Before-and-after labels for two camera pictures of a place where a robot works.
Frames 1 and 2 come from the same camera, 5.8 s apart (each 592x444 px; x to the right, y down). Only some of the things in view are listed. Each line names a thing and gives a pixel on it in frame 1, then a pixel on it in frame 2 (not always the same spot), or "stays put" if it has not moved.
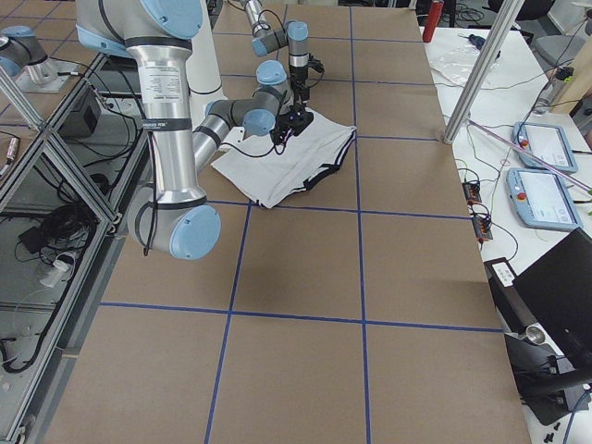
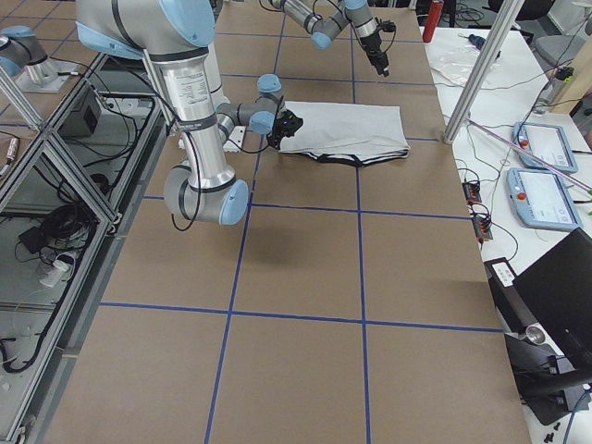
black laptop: [557, 292] stays put
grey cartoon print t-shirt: [265, 170] → [362, 134]
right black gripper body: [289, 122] stays put
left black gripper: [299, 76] → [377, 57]
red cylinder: [435, 14] stays put
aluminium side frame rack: [66, 183] stays put
